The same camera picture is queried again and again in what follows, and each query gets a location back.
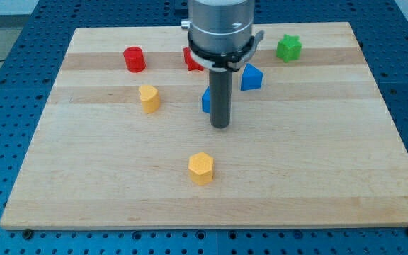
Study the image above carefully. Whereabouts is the yellow heart block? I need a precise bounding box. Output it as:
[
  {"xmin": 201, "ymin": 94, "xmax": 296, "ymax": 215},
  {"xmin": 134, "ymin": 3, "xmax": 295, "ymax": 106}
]
[{"xmin": 139, "ymin": 85, "xmax": 161, "ymax": 114}]

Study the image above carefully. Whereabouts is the red star block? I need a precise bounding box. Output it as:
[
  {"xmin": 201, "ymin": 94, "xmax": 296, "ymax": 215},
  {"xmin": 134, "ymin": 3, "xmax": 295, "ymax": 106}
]
[{"xmin": 183, "ymin": 47, "xmax": 204, "ymax": 71}]

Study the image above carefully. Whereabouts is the green star block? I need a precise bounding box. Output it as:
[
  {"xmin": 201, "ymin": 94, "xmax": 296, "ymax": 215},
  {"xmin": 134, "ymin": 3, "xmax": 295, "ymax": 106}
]
[{"xmin": 276, "ymin": 34, "xmax": 302, "ymax": 62}]

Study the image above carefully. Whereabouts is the blue cube block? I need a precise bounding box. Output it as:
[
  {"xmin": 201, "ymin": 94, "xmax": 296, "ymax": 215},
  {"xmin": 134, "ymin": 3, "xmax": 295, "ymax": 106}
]
[{"xmin": 201, "ymin": 86, "xmax": 210, "ymax": 113}]

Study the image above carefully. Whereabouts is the yellow hexagon block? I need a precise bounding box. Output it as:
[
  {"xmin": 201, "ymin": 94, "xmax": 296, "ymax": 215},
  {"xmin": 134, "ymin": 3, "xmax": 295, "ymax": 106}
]
[{"xmin": 188, "ymin": 152, "xmax": 214, "ymax": 186}]

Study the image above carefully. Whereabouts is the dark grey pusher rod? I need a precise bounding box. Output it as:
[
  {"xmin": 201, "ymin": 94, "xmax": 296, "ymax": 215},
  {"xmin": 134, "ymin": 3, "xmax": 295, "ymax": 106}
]
[{"xmin": 209, "ymin": 70, "xmax": 232, "ymax": 128}]

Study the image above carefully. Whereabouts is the blue triangle block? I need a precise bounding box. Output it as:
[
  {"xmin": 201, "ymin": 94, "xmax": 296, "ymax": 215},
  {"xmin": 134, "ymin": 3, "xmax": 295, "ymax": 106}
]
[{"xmin": 240, "ymin": 63, "xmax": 264, "ymax": 91}]

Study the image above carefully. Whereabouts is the wooden board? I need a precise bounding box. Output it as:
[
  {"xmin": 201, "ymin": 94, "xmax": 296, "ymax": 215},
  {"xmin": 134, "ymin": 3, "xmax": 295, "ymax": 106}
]
[{"xmin": 0, "ymin": 22, "xmax": 408, "ymax": 230}]

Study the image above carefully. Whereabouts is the red cylinder block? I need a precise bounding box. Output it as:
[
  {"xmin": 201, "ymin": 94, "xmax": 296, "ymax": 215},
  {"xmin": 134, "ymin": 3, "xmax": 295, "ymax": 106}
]
[{"xmin": 123, "ymin": 46, "xmax": 146, "ymax": 73}]

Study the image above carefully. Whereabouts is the black tool clamp ring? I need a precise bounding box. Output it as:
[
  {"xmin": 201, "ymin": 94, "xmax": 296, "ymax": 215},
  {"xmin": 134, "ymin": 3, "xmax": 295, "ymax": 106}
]
[{"xmin": 187, "ymin": 30, "xmax": 266, "ymax": 73}]

